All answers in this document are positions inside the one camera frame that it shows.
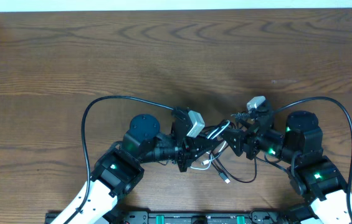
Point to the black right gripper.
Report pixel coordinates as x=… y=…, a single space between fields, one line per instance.
x=252 y=134

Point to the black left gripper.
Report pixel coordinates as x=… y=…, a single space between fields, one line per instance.
x=185 y=150

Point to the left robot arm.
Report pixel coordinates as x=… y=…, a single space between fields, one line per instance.
x=119 y=170

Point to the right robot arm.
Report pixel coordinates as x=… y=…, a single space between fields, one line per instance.
x=327 y=195

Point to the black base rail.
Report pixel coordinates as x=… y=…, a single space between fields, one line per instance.
x=200 y=217

